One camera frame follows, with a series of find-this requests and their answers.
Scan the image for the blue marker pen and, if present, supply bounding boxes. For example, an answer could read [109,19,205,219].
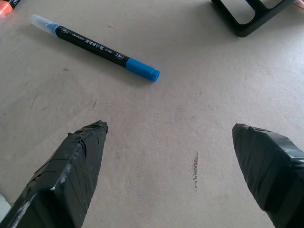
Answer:
[31,14,161,82]

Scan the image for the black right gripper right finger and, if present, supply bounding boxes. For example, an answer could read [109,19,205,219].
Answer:
[232,123,304,228]

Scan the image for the orange marker pen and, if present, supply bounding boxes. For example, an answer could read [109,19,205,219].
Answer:
[0,0,22,16]

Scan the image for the black plastic tray frame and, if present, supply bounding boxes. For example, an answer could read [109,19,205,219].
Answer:
[210,0,299,38]

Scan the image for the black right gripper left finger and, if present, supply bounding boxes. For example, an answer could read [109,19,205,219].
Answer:
[0,120,109,228]

